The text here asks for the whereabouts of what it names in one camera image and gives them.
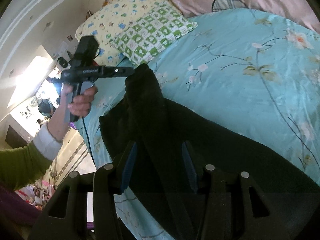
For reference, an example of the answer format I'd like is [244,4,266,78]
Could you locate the green white checkered pillow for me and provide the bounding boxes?
[110,1,198,66]

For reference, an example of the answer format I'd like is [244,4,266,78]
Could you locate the yellow cartoon print pillow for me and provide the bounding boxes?
[75,0,181,66]

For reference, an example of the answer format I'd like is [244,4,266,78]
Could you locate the black pants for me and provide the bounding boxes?
[99,64,319,239]

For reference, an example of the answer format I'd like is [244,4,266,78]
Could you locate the person left hand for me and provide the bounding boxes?
[47,83,98,142]

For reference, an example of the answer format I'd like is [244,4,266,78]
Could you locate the black camera box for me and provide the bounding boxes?
[69,36,99,68]

